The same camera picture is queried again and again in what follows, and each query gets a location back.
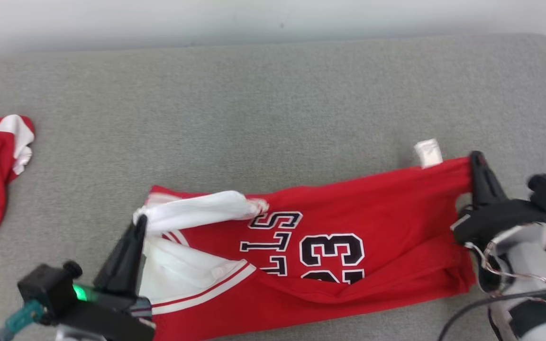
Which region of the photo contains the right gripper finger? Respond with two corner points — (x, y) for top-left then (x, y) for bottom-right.
(471, 151), (491, 206)
(478, 152), (507, 206)

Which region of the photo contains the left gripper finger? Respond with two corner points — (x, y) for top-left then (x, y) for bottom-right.
(118, 216), (147, 297)
(94, 216), (142, 293)

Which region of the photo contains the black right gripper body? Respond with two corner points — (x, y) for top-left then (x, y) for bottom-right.
(451, 199), (546, 246)

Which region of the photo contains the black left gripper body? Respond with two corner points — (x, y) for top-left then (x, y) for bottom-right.
(55, 284), (156, 341)

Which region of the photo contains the red basketball jersey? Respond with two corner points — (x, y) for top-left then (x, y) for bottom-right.
(133, 139), (477, 341)

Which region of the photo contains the thin white red wire bundle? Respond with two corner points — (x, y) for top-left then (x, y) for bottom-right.
(465, 241), (546, 290)

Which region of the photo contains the black cable with teal connector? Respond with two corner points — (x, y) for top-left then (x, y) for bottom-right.
(0, 301), (46, 341)

